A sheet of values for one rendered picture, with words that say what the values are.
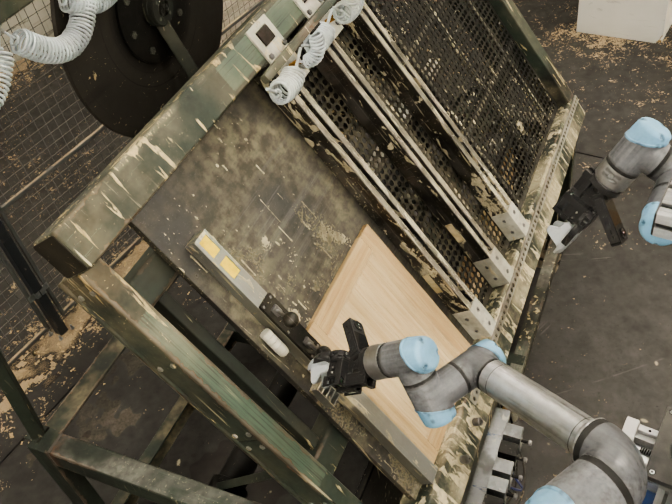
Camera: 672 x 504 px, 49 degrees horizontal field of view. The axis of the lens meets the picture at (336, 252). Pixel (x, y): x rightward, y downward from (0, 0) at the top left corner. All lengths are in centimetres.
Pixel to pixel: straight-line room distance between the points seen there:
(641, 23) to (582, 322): 260
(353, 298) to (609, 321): 189
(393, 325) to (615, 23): 391
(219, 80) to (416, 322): 91
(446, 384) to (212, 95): 85
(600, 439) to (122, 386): 279
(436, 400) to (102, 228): 75
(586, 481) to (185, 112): 112
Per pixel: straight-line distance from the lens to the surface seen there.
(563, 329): 363
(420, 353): 148
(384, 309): 211
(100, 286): 156
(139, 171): 161
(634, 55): 553
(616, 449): 135
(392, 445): 204
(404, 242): 220
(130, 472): 251
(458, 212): 241
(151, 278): 172
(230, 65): 188
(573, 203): 168
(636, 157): 161
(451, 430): 223
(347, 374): 162
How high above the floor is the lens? 280
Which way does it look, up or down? 44 degrees down
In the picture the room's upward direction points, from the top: 11 degrees counter-clockwise
